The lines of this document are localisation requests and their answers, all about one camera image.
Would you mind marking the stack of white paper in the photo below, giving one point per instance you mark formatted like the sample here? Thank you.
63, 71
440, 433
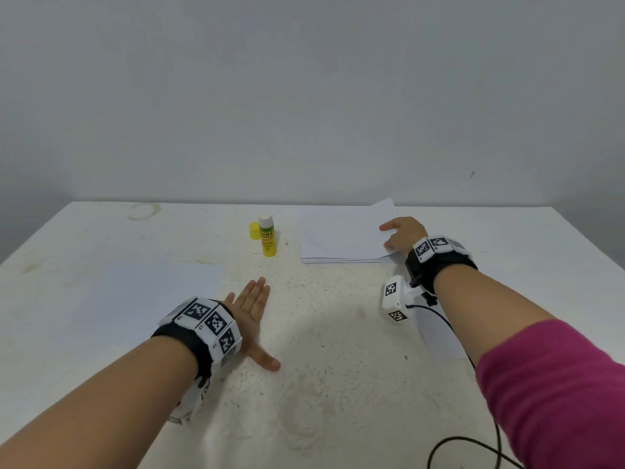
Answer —
439, 337
146, 288

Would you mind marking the person's left forearm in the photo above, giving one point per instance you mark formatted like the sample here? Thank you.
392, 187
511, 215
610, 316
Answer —
93, 415

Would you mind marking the person's left hand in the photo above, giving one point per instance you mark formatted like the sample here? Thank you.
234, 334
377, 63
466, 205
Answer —
249, 317

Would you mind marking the pink sleeve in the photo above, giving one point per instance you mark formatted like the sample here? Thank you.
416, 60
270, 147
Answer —
562, 395

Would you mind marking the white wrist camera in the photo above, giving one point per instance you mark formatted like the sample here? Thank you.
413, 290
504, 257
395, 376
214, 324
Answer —
398, 298
187, 403

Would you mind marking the person's right hand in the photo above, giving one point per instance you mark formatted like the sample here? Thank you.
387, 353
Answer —
408, 234

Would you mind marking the black marker wristband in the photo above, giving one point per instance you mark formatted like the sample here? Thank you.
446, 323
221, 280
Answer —
441, 266
200, 337

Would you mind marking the yellow glue cap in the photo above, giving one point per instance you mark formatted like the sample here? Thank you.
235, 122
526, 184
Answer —
255, 230

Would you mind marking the yellow glue stick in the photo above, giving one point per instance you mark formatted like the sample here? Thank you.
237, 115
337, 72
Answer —
269, 239

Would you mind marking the glued white paper sheet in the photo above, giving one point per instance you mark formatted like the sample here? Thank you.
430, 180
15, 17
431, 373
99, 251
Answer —
342, 234

